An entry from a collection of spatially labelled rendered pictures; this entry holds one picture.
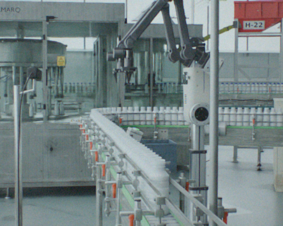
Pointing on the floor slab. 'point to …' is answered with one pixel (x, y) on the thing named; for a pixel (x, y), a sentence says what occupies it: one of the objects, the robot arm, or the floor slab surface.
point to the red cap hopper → (278, 10)
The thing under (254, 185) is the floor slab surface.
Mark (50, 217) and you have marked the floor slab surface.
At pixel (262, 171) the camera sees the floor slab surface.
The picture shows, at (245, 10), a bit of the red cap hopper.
